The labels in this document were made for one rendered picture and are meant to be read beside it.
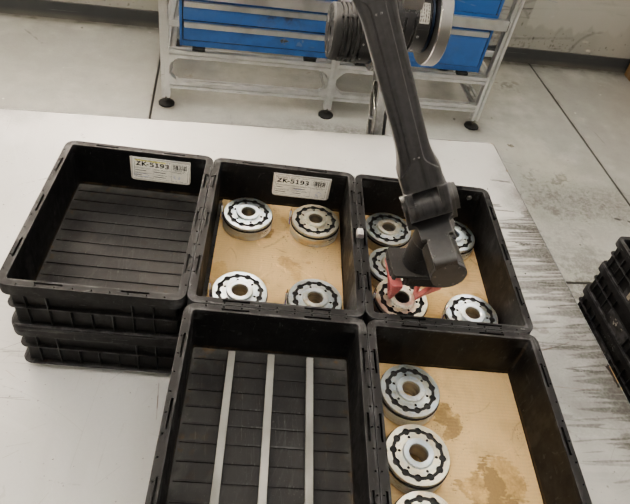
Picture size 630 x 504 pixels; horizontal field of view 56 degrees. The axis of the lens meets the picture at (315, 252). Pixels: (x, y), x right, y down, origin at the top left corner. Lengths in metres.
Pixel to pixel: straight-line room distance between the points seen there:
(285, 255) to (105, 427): 0.46
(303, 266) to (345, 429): 0.36
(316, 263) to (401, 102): 0.48
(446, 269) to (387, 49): 0.33
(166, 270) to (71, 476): 0.39
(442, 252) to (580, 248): 2.07
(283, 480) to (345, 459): 0.10
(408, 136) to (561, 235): 2.16
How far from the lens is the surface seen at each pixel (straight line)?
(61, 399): 1.18
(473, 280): 1.28
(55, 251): 1.23
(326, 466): 0.96
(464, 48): 3.23
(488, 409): 1.10
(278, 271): 1.18
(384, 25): 0.80
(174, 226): 1.26
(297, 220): 1.25
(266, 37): 3.03
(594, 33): 4.57
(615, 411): 1.40
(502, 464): 1.05
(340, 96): 3.19
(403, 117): 0.84
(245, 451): 0.96
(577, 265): 2.85
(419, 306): 1.12
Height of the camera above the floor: 1.69
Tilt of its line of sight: 44 degrees down
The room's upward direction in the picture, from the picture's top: 12 degrees clockwise
